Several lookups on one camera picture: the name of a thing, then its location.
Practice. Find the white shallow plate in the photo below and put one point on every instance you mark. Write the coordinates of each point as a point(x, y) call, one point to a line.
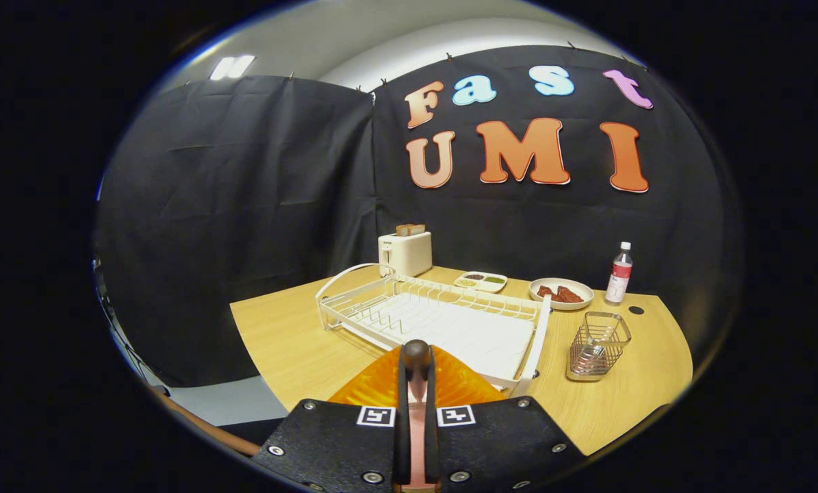
point(560, 305)

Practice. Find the brown curved bar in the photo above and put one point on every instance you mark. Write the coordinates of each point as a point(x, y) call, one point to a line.
point(203, 424)

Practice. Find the black backdrop cloth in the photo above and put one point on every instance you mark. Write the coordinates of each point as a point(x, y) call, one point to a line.
point(244, 205)

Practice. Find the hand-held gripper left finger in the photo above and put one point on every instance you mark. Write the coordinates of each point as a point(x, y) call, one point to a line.
point(402, 438)

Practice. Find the ceiling light panel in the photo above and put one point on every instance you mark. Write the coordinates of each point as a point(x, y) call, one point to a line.
point(232, 67)

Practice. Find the pink plate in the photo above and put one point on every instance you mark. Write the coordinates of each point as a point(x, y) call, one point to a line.
point(417, 445)

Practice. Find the white toaster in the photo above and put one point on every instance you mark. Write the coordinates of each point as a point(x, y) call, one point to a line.
point(408, 255)

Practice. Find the white divided spice dish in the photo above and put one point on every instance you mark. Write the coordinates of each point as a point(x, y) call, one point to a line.
point(480, 286)

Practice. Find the brown meat piece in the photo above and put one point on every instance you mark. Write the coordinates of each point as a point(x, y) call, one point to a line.
point(570, 295)
point(547, 292)

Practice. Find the toast slices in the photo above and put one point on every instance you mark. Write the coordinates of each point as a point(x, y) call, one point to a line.
point(411, 230)

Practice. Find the clear bottle with red label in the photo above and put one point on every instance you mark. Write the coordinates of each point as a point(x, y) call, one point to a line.
point(618, 277)

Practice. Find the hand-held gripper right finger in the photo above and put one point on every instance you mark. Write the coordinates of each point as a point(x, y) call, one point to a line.
point(432, 438)

